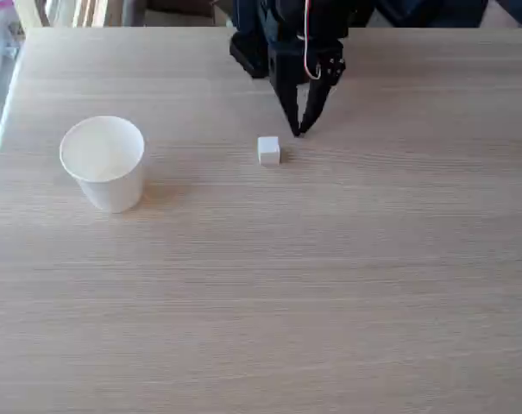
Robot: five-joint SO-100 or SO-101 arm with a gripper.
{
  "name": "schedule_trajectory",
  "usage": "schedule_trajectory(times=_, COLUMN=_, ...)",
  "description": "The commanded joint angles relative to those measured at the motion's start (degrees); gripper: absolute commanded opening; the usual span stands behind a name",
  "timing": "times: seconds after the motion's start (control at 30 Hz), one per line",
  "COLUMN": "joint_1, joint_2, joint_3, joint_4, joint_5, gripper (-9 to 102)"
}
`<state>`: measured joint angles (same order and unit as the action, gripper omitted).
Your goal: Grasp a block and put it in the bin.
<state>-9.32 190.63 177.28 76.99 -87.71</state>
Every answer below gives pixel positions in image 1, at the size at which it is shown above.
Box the person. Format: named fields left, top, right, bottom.
left=372, top=0, right=522, bottom=29

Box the small white cube block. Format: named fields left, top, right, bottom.
left=256, top=135, right=281, bottom=167

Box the white and red servo cable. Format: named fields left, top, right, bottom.
left=302, top=0, right=324, bottom=81

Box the brown cardboard box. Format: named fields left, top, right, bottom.
left=142, top=0, right=236, bottom=28

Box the white paper cup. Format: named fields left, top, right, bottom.
left=59, top=115, right=147, bottom=214

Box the light wooden chair frame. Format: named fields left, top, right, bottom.
left=13, top=0, right=124, bottom=29

